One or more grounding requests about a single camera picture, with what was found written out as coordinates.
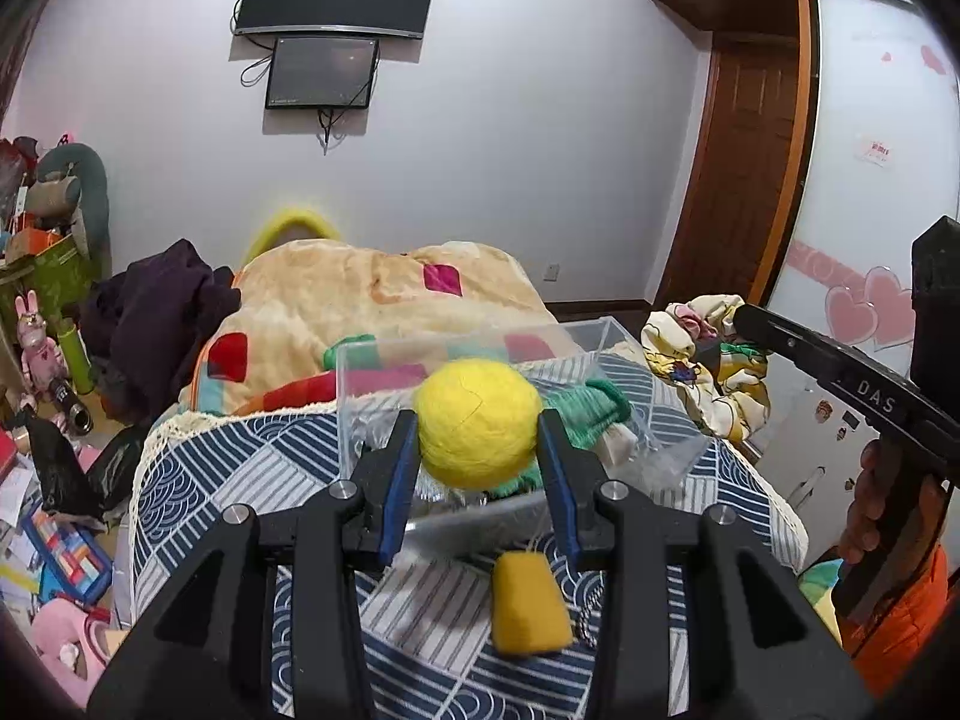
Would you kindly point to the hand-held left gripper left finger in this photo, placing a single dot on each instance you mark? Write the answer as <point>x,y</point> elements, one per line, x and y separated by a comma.
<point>397,476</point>

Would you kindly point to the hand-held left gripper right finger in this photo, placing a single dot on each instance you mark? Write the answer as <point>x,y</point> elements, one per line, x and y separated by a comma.
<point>556,476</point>

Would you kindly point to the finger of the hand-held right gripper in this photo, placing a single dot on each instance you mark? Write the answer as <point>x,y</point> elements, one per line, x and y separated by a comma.
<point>787,341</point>

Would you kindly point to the clear plastic box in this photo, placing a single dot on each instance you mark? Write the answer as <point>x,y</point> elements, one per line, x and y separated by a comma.
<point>495,420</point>

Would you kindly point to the yellow yarn ball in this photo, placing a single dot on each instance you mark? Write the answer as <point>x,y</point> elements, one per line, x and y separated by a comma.
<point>478,424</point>

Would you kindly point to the yellow felt block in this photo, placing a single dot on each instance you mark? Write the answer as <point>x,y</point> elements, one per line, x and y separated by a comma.
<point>526,603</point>

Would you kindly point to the orange sleeve forearm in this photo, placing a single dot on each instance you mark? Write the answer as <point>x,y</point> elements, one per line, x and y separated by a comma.
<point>900,607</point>

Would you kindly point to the person's right hand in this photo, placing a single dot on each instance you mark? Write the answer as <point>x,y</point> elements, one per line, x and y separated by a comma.
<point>874,510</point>

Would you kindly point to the cartoon printed cloth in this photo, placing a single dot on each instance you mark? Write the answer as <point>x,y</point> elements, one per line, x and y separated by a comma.
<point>712,364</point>

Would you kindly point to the green knitted yarn piece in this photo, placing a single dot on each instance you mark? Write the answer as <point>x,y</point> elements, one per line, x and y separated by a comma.
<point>596,405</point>

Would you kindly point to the blue patterned tablecloth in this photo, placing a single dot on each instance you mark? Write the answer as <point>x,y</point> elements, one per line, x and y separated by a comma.
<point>450,540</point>

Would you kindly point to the white wardrobe sliding door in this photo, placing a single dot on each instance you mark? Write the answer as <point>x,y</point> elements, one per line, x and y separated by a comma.
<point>862,240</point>

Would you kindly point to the cream patchwork blanket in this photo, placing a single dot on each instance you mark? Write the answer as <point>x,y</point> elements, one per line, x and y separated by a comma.
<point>375,315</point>

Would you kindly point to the wooden door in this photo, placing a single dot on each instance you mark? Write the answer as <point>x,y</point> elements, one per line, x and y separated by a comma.
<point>739,165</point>

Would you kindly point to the yellow plush pillow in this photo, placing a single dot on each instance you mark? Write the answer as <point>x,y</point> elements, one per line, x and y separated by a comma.
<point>292,229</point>

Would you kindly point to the dark purple clothes pile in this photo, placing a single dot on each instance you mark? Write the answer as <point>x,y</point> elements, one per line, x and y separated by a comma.
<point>157,322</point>

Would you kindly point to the black plastic bag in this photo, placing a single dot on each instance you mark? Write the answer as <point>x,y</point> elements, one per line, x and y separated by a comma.
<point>71,469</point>

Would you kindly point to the colourful toy box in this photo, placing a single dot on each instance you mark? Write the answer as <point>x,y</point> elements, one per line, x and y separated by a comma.
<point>67,559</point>

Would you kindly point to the green cylinder bottle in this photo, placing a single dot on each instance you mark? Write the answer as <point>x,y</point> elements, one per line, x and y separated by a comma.
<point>75,352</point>

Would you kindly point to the pink plush toy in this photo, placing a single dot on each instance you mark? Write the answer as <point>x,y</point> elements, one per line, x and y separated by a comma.
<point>64,641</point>

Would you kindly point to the pink rabbit figure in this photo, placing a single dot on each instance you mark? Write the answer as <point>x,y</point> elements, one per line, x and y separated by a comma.
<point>39,345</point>

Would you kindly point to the green cardboard box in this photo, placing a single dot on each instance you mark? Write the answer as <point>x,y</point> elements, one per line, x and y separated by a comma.
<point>49,277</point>

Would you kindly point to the grey plush toy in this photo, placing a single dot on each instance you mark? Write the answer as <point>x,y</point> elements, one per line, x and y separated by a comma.
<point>71,191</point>

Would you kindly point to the wall power socket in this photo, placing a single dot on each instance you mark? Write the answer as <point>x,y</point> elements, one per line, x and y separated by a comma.
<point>552,271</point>

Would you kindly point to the small black wall monitor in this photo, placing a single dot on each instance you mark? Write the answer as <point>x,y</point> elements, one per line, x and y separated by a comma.
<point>322,73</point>

